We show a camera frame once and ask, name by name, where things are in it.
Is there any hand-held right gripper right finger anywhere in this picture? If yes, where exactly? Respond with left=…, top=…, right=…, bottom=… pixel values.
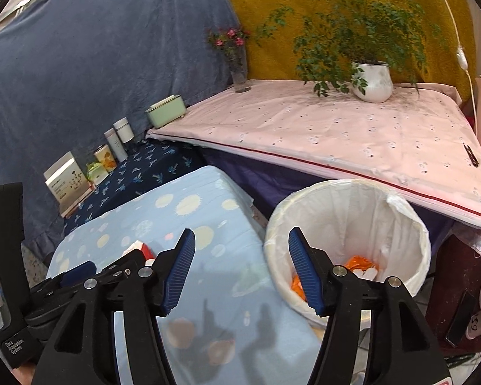
left=288, top=227, right=451, bottom=385

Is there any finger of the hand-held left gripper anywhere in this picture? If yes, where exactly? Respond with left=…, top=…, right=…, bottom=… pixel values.
left=101, top=250, right=158, bottom=282
left=59, top=260, right=99, bottom=288

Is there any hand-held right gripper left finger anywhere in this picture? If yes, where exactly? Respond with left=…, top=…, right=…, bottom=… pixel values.
left=32, top=228, right=196, bottom=385

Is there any red and white paper cup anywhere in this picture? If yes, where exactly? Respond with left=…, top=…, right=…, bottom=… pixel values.
left=122, top=241, right=158, bottom=261

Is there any orange plastic wrapper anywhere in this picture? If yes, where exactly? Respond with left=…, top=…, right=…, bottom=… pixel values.
left=291, top=254, right=381, bottom=301

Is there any white tissue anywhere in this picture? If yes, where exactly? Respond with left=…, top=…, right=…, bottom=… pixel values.
left=353, top=267, right=380, bottom=282

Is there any round bin with white liner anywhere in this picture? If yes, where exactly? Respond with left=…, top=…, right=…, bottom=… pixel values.
left=263, top=179, right=432, bottom=327

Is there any light blue planet-print sheet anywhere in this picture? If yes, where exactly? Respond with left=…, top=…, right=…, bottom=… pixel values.
left=46, top=166, right=325, bottom=385

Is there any white cardboard box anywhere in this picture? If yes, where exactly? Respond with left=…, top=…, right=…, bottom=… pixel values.
left=43, top=151, right=95, bottom=217

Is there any green packet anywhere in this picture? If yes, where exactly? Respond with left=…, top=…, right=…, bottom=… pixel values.
left=86, top=161, right=108, bottom=186

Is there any dark blue floral cloth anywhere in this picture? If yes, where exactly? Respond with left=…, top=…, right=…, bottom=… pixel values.
left=62, top=138, right=203, bottom=229

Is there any orange printed tin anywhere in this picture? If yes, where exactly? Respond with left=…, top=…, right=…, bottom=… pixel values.
left=94, top=144, right=118, bottom=170

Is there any dark purple cloth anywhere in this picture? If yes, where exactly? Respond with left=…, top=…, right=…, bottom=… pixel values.
left=196, top=146, right=453, bottom=249

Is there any tall white bottle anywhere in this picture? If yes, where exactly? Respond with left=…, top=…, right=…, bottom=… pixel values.
left=103, top=127, right=128, bottom=162

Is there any short white canister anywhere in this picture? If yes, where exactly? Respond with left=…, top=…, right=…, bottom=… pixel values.
left=113, top=117, right=134, bottom=144

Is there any pink cloth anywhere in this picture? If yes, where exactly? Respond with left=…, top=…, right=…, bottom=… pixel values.
left=145, top=79, right=481, bottom=233

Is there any dark red stool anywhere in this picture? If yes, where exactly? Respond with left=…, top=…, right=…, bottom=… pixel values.
left=425, top=228, right=481, bottom=354

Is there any green tissue box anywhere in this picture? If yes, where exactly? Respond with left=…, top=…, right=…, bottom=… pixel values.
left=145, top=94, right=187, bottom=128

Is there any black rectangular device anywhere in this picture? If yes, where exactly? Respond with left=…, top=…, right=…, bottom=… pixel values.
left=445, top=291, right=476, bottom=347

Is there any grey-blue blanket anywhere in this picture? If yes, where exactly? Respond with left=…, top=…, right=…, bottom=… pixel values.
left=0, top=0, right=241, bottom=257

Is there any glass vase with pink flowers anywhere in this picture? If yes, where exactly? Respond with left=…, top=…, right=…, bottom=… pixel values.
left=206, top=27, right=252, bottom=94

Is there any green plant in white pot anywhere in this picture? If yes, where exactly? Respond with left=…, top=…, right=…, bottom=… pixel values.
left=254, top=0, right=450, bottom=104

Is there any black clip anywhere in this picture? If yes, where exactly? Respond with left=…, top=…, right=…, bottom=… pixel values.
left=463, top=142, right=481, bottom=167

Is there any yellow cloth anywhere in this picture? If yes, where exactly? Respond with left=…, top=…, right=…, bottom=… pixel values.
left=214, top=0, right=476, bottom=101

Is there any white cable with switch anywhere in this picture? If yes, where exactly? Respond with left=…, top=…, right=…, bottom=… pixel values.
left=425, top=0, right=479, bottom=129

